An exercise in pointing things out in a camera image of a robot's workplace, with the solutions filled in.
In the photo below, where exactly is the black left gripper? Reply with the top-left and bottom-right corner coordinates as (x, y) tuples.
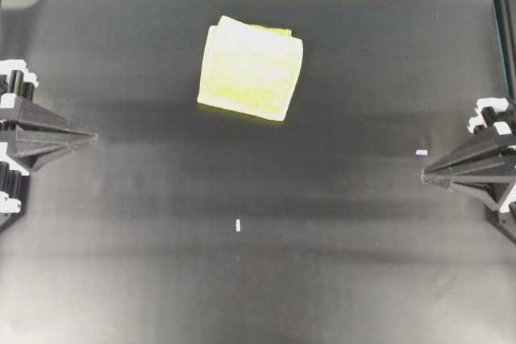
(1, 59), (98, 230)

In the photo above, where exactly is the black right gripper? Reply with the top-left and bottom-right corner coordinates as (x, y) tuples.
(421, 97), (515, 244)

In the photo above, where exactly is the yellow folded cloth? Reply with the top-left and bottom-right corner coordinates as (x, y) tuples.
(197, 15), (304, 122)

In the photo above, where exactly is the black aluminium frame post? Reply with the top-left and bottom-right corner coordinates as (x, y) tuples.
(493, 0), (515, 100)

